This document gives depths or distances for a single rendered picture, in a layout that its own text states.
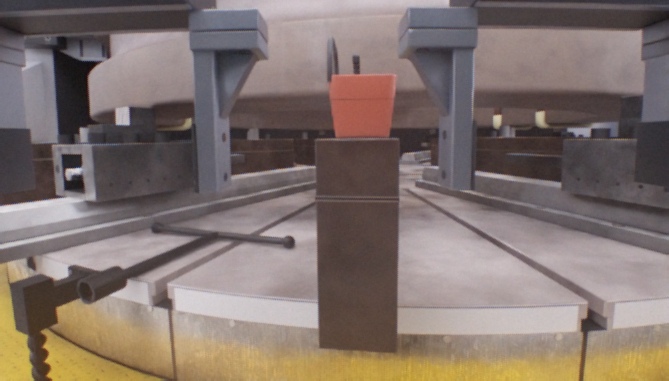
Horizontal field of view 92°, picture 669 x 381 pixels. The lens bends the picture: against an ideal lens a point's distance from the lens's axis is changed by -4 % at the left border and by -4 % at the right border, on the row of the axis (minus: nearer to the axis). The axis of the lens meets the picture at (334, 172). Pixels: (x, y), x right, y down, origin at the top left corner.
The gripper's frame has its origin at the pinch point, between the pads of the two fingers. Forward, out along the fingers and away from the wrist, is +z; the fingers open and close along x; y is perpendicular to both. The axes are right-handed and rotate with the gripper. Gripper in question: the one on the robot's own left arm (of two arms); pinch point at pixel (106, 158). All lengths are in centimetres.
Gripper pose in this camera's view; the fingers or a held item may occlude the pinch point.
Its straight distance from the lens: 25.0
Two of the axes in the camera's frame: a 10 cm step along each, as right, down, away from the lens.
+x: -10.0, 0.1, 0.0
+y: 0.0, -1.0, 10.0
